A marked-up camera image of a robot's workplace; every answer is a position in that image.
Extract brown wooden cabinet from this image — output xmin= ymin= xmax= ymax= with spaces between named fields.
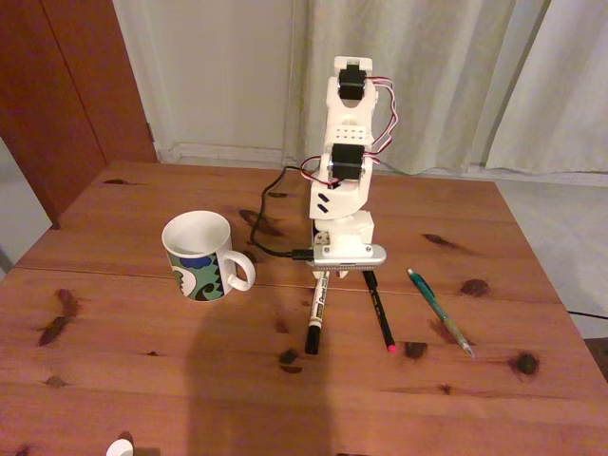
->
xmin=0 ymin=0 xmax=158 ymax=229

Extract black pen with pink end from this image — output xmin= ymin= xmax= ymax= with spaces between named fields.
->
xmin=362 ymin=269 xmax=398 ymax=354

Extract teal mechanical pencil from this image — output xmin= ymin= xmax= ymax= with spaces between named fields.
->
xmin=406 ymin=268 xmax=476 ymax=359

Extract black camera cable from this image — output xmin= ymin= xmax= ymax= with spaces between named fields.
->
xmin=250 ymin=165 xmax=314 ymax=261

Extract white mug with green-blue pattern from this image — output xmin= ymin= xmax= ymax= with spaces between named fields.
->
xmin=161 ymin=210 xmax=257 ymax=303

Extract silver camera box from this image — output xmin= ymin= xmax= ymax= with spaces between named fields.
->
xmin=311 ymin=243 xmax=388 ymax=274

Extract red and white servo wires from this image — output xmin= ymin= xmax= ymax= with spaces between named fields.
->
xmin=299 ymin=75 xmax=398 ymax=186

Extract white marker with black cap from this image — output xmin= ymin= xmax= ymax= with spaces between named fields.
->
xmin=304 ymin=269 xmax=332 ymax=355

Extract white curtain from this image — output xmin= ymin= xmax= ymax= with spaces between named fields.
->
xmin=283 ymin=0 xmax=517 ymax=178
xmin=483 ymin=0 xmax=608 ymax=176

